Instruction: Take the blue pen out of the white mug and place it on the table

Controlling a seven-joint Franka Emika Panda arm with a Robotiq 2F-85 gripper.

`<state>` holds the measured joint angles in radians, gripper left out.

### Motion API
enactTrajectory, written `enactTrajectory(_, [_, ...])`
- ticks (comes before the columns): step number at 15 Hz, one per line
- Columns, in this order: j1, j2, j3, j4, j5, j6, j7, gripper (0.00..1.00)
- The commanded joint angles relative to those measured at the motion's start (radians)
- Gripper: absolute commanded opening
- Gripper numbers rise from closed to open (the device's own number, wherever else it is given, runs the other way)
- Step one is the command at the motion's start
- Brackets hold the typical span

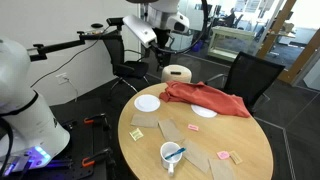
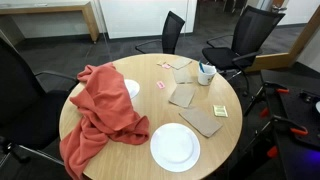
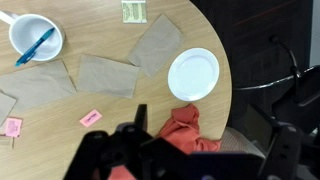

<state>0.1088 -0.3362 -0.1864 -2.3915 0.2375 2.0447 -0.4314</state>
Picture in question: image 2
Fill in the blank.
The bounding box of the black robot stand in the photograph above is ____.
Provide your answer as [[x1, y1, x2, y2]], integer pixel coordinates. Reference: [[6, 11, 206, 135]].
[[229, 68, 320, 180]]

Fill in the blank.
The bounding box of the black clamp orange handle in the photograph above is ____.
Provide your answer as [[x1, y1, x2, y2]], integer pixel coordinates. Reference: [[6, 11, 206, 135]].
[[243, 81, 291, 118], [253, 114, 309, 158]]

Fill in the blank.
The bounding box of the yellow-green paper packet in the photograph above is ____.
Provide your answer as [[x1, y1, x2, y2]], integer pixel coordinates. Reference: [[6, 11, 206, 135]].
[[212, 104, 229, 119]]

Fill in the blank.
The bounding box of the black office chair right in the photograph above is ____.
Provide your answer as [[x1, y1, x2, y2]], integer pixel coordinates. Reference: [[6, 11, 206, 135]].
[[201, 4, 286, 98]]

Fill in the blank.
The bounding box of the large white plate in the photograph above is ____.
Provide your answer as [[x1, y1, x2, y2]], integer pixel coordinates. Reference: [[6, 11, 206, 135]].
[[149, 122, 202, 174]]

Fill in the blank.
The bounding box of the black office chair with armrests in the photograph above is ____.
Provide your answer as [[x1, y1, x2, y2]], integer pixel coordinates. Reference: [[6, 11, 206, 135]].
[[0, 36, 81, 180]]

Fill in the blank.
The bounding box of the small white plate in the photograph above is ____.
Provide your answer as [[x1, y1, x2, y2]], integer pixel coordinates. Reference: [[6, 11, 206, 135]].
[[123, 78, 141, 100]]

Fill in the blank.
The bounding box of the brown paper napkin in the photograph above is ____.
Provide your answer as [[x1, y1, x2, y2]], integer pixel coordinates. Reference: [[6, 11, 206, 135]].
[[168, 83, 197, 109], [172, 68, 195, 85], [166, 57, 193, 71], [178, 106, 224, 139]]

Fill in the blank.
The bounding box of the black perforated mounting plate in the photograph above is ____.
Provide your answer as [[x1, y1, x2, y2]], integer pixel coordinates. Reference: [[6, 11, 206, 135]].
[[279, 88, 320, 149]]

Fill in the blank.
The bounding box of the white mug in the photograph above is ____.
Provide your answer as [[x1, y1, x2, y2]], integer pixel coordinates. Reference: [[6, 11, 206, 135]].
[[197, 63, 218, 87]]

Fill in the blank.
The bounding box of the black mesh-back chair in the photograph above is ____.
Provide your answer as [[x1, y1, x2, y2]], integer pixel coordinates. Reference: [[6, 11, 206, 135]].
[[134, 10, 186, 55]]

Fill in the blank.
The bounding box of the light wooden bench table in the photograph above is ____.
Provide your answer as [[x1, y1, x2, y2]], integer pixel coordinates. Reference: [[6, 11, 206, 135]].
[[0, 0, 100, 44]]

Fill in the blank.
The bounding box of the red fleece blanket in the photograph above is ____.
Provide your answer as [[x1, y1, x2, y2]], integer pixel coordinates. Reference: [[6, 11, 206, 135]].
[[59, 62, 151, 180]]

